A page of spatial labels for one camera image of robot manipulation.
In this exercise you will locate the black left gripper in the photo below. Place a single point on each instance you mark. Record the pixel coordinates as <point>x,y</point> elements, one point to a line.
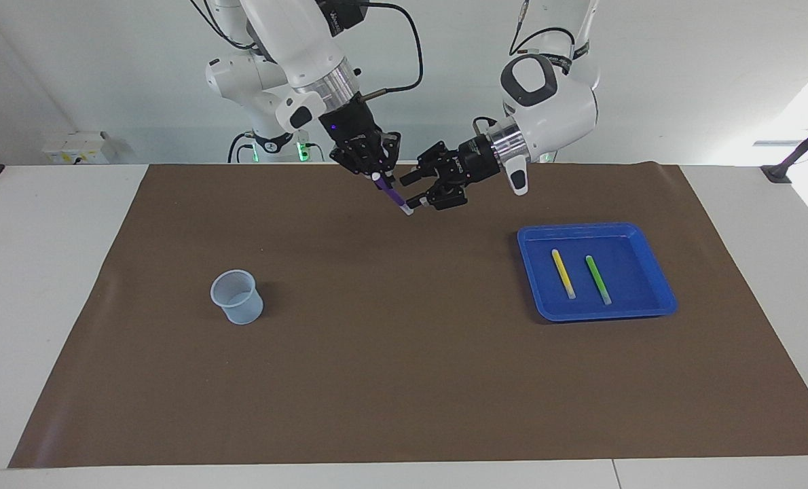
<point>479,163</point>

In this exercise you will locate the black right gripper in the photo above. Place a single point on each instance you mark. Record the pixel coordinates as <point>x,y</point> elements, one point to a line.
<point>350,129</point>

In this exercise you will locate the purple marker pen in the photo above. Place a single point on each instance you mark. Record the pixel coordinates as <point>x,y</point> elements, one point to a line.
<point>394,197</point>

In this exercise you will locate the yellow marker pen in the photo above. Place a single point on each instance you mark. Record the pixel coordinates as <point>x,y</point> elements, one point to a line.
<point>563,275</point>

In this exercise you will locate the green marker pen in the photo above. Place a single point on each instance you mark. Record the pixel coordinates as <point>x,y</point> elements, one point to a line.
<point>599,280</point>

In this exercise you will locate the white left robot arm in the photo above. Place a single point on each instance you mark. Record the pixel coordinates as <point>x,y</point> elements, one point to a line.
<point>553,102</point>

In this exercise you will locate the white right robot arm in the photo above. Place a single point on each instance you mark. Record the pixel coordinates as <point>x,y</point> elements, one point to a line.
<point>295,47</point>

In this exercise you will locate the blue plastic tray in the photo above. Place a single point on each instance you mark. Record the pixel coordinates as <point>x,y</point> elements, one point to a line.
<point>580,305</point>

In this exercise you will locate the mesh pen holder cup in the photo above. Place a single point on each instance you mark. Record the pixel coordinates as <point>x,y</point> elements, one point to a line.
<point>241,309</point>

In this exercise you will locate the brown table mat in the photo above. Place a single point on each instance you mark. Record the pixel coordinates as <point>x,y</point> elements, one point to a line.
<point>404,380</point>

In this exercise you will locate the white wall socket box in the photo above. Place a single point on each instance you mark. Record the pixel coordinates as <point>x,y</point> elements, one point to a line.
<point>78,148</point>

